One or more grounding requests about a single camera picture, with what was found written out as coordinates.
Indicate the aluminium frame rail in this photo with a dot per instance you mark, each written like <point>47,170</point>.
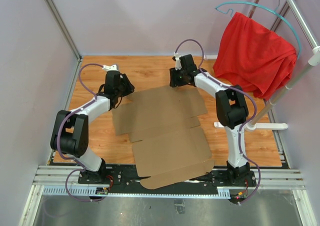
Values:
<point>56,175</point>

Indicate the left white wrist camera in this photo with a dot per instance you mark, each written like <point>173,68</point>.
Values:
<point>109,68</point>

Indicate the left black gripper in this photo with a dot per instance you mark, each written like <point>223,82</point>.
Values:
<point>130,88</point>

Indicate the white metal clothes rack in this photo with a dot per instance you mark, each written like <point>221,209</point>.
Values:
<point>312,62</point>

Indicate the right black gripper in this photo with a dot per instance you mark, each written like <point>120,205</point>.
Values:
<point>173,82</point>

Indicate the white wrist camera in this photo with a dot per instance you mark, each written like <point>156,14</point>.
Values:
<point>176,57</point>
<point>109,68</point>

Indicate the brown cardboard box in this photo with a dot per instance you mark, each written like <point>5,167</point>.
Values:
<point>168,144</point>

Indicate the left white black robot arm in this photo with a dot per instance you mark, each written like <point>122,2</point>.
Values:
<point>70,135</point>

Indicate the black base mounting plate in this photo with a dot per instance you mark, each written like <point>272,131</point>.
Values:
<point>120,174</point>

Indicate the aluminium corner post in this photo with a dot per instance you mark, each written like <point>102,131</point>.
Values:
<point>60,23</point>

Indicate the red cloth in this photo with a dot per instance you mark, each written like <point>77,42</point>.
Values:
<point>254,57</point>

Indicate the grey slotted cable duct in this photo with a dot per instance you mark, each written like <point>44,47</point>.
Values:
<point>175,191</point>

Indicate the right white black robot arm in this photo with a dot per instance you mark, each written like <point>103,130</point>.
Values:
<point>231,110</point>

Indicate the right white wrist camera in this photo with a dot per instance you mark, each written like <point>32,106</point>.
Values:
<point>176,57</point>

